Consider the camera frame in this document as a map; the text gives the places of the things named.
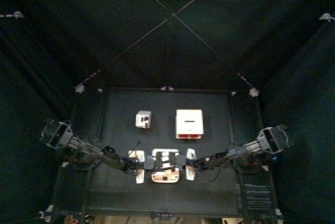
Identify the white toy cleaver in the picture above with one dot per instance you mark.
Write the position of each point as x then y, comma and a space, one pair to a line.
190, 172

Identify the white knife holder block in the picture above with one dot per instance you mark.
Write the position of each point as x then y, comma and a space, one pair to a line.
142, 119

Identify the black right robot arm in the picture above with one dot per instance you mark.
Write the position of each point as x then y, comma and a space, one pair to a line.
248, 148

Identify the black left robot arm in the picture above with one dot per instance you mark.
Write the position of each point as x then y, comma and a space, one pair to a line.
83, 146

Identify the white tray with black inside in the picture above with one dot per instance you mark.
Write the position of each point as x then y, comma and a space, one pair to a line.
164, 176

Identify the white box with red base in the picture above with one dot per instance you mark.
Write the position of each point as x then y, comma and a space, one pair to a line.
189, 123

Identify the black table edge clamp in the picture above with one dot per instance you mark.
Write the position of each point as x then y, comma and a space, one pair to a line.
160, 215

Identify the white printed label sticker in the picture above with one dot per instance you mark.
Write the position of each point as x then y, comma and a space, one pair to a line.
257, 198

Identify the silver frame middle clamp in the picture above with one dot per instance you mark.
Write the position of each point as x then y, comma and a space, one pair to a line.
166, 88

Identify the silver frame corner bracket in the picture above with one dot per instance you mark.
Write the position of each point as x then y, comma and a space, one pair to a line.
17, 15
325, 16
253, 92
79, 88

